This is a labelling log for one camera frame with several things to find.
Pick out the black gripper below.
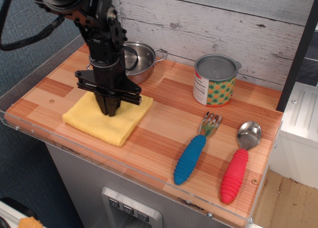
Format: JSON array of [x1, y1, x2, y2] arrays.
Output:
[[75, 61, 142, 117]]

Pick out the white appliance at right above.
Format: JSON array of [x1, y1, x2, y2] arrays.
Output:
[[269, 82, 318, 188]]

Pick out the grey toy kitchen cabinet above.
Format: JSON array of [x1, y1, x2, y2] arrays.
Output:
[[47, 143, 253, 228]]

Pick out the blue handled fork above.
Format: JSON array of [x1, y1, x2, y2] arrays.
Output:
[[173, 112, 222, 185]]

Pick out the stainless steel pot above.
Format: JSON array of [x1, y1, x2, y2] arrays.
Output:
[[89, 42, 168, 84]]

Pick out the patterned tin can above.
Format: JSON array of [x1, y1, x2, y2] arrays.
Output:
[[193, 54, 241, 107]]

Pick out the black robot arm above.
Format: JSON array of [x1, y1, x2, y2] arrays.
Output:
[[34, 0, 141, 117]]

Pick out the white black device bottom left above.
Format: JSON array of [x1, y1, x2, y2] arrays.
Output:
[[0, 197, 38, 228]]

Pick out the yellow towel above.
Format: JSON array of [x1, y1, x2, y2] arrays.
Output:
[[62, 92, 154, 147]]

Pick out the black braided cable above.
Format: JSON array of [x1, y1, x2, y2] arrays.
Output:
[[0, 0, 66, 52]]

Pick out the orange object bottom left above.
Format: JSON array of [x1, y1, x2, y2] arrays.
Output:
[[18, 217, 44, 228]]

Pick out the dark vertical post right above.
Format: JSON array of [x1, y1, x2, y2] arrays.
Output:
[[276, 0, 318, 112]]

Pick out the red handled spoon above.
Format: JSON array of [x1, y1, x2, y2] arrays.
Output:
[[220, 121, 261, 204]]

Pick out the dark vertical post left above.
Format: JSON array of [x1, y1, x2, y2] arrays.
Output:
[[86, 0, 126, 63]]

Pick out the silver dispenser button panel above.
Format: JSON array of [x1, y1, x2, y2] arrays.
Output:
[[101, 186, 163, 228]]

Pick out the dark vertical post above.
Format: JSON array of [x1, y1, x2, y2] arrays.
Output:
[[86, 0, 126, 63], [276, 0, 318, 112]]

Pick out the clear acrylic edge guard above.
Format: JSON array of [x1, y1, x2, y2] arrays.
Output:
[[0, 93, 254, 228]]

